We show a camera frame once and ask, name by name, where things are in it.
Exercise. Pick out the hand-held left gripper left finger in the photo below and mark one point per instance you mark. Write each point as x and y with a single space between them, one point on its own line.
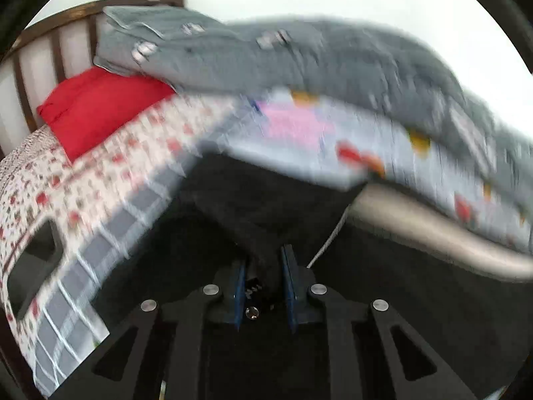
238 296

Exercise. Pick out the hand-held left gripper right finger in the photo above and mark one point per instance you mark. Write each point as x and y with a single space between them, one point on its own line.
290 284

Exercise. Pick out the black pants with white waistband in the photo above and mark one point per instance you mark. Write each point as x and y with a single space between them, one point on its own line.
250 200

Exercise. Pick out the grey fruit print sheet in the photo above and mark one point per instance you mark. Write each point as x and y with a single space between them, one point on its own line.
125 225

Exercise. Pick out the red floral bed sheet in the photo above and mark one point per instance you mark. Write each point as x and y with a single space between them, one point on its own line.
83 191

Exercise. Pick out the dark rectangular object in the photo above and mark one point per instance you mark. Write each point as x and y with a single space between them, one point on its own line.
35 266

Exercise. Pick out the grey quilt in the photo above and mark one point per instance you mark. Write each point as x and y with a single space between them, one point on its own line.
291 58

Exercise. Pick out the red pillow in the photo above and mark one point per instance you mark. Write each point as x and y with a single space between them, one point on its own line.
95 108

